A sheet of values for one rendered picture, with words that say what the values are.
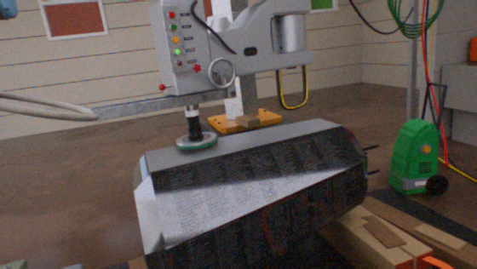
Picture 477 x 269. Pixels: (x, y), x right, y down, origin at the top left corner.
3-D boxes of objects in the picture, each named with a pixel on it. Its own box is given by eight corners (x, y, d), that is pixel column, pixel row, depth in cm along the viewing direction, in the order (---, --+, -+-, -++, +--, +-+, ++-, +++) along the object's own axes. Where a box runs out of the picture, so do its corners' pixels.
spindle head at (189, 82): (224, 87, 181) (214, 3, 169) (244, 89, 162) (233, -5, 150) (163, 98, 164) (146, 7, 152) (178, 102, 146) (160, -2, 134)
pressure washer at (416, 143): (422, 177, 287) (426, 81, 264) (449, 194, 253) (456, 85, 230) (383, 182, 286) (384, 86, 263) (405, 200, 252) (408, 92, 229)
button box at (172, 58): (186, 71, 146) (176, 5, 139) (189, 71, 144) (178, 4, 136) (170, 73, 143) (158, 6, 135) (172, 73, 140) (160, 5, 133)
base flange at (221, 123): (207, 122, 271) (206, 116, 270) (260, 111, 284) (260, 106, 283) (222, 134, 226) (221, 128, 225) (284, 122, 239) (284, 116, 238)
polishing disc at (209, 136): (175, 138, 174) (175, 136, 174) (213, 131, 178) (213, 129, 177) (176, 149, 154) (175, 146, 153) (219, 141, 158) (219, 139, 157)
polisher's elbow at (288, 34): (267, 54, 190) (264, 20, 184) (292, 50, 198) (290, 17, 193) (287, 53, 174) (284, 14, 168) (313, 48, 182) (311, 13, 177)
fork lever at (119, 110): (222, 94, 180) (221, 86, 178) (239, 97, 163) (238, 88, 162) (91, 117, 148) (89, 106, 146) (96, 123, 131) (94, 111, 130)
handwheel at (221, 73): (229, 85, 162) (225, 55, 158) (238, 87, 154) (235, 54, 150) (202, 90, 155) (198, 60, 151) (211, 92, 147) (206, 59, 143)
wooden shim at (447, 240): (413, 231, 194) (413, 228, 193) (423, 225, 198) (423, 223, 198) (456, 251, 172) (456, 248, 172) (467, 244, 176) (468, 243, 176)
